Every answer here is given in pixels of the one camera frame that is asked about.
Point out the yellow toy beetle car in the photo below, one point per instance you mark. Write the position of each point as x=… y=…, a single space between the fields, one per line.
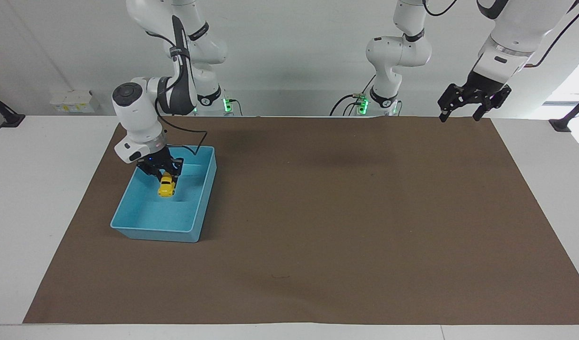
x=166 y=188

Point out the black stand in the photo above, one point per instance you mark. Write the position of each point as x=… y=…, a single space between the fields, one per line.
x=568 y=118
x=4 y=115

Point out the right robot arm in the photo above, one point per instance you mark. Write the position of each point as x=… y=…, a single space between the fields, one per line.
x=138 y=111

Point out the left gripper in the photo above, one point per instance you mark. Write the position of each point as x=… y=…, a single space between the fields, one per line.
x=484 y=84

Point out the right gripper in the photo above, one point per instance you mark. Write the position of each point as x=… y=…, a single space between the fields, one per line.
x=158 y=159

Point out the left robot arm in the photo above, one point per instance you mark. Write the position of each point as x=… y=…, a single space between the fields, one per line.
x=403 y=49

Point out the white box with yellow labels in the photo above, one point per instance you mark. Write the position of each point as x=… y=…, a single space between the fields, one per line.
x=74 y=101

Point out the light blue plastic bin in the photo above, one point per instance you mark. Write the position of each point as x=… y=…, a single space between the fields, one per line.
x=150 y=217

